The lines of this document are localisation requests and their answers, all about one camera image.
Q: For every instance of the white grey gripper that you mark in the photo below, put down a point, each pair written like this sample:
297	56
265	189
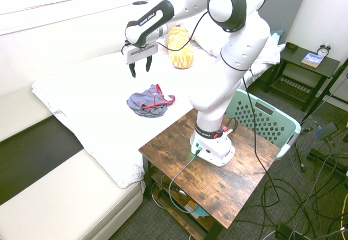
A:
141	52

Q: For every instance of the grey garment with red trim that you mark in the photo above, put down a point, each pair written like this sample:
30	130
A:
146	102

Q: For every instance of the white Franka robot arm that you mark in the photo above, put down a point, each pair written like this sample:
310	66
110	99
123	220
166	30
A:
239	60

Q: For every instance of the mint green laundry basket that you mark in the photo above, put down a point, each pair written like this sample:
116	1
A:
272	125

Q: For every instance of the yellow white patterned bolster pillow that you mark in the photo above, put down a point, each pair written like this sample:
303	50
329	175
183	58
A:
180	52

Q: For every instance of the white bed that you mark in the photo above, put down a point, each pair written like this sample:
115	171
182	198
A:
95	93

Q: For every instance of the rustic brown wooden table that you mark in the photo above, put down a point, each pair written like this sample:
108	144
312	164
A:
217	180

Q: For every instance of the teal cloth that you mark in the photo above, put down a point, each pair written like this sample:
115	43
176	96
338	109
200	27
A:
276	37

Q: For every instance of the cream upholstered bench cushion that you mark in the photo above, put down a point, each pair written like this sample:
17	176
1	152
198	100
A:
68	196

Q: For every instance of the small dark box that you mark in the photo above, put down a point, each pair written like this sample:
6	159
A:
292	46

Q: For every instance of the orange and teal shelf items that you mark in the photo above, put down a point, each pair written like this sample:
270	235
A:
197	210

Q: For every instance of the grey bed headboard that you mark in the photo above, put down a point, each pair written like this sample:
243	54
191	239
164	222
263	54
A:
285	6

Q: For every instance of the dark wooden nightstand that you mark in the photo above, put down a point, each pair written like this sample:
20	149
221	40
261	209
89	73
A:
304	72

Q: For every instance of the blue paperback book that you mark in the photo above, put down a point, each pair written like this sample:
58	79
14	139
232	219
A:
312	60

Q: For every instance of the black twin-bell alarm clock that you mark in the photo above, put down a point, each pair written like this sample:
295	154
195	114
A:
323	51

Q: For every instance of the grey power adapter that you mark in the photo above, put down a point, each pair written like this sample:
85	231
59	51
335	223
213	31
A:
326	131

